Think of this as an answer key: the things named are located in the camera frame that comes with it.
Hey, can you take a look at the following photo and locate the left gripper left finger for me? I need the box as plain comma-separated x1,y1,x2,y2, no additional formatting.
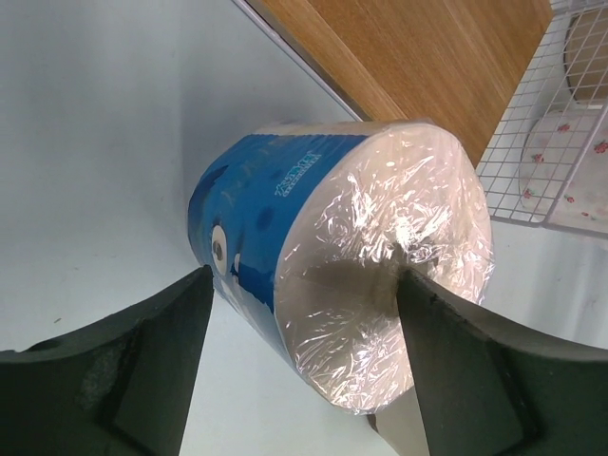
1,266,214,455

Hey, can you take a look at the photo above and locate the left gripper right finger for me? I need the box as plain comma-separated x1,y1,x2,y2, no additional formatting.
368,267,607,455

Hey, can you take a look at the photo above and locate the light blue paper roll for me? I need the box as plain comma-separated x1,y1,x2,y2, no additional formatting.
187,121,493,414

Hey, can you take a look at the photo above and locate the white dotted paper roll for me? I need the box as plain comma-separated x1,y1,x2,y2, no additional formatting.
519,108,607,233

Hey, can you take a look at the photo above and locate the brown wrapped paper roll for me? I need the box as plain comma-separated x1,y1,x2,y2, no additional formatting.
563,5,607,109

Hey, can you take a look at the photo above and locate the white wire wooden shelf rack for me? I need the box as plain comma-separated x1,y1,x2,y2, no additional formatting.
240,1,607,238

